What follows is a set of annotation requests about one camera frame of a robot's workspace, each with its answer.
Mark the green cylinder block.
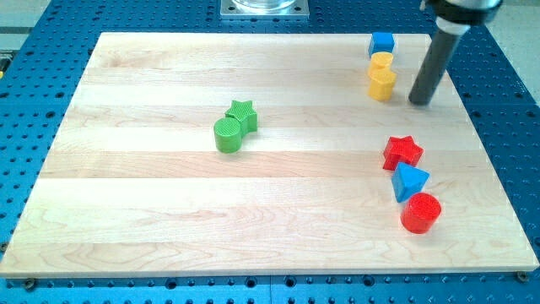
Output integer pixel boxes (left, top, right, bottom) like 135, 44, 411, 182
213, 117, 242, 154

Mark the green star block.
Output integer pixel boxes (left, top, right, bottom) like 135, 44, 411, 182
225, 100, 258, 136

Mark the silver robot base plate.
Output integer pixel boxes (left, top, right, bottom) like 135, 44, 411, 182
219, 0, 310, 19

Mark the blue perforated table plate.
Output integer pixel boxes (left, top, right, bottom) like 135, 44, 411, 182
1, 0, 539, 303

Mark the light wooden board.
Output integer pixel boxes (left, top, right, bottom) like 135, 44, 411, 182
1, 32, 538, 278

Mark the red star block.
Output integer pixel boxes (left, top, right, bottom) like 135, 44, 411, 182
382, 136, 424, 171

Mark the yellow hexagon block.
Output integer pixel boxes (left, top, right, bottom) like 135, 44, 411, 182
368, 69, 397, 101

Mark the blue cube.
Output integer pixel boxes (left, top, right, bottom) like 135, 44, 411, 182
368, 32, 395, 57

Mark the blue triangle block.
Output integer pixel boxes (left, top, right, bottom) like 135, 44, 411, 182
391, 162, 430, 203

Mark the red cylinder block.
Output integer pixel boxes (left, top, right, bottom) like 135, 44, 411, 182
400, 193, 442, 234

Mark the yellow heart block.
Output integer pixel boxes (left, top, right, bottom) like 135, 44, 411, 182
368, 52, 394, 78

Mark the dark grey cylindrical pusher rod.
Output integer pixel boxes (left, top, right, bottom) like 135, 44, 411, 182
408, 25, 463, 106

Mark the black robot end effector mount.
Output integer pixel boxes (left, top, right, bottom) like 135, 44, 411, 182
419, 0, 503, 35

